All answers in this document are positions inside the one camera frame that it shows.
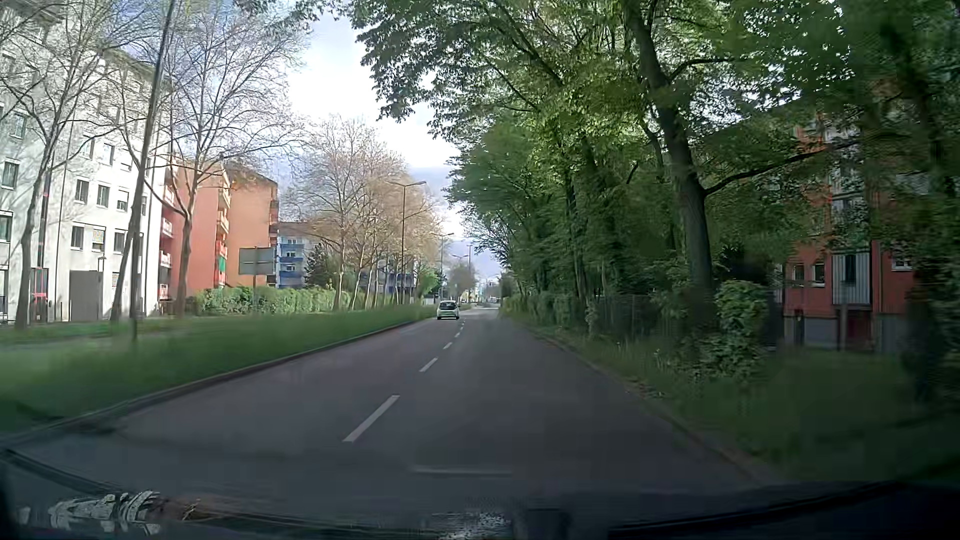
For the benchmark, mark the road sign seen from behind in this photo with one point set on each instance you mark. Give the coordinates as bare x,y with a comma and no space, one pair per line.
256,262

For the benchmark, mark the metal fence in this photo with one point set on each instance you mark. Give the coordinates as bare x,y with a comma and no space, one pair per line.
619,315

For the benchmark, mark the orange apartment building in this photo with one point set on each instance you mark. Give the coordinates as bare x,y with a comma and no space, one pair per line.
244,225

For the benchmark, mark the white apartment building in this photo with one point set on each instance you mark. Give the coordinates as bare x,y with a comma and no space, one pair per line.
82,217

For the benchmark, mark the grey asphalt road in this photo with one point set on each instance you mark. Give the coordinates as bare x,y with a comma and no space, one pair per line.
487,390

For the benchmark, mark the blue apartment building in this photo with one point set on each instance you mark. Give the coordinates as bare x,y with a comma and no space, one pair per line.
292,259

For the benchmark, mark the green hedge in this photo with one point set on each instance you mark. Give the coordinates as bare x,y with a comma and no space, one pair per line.
262,300

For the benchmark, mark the row of lamp posts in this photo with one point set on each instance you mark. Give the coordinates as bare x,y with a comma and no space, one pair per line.
442,262

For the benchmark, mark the grass verge with bushes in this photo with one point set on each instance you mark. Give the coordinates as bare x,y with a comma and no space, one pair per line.
817,409

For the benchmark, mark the white car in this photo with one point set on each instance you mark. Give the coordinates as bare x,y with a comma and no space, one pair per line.
448,310

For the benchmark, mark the red brick building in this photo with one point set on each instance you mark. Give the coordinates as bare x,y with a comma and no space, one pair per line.
851,289

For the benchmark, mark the row of green leafy trees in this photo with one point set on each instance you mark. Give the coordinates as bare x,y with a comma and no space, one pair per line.
675,150

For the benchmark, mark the row of bare trees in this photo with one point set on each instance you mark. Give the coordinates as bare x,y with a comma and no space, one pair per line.
225,150

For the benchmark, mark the road markings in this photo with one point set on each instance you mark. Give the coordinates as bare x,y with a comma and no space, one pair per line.
373,417

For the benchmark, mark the car's own bonnet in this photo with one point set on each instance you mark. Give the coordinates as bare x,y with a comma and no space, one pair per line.
480,517

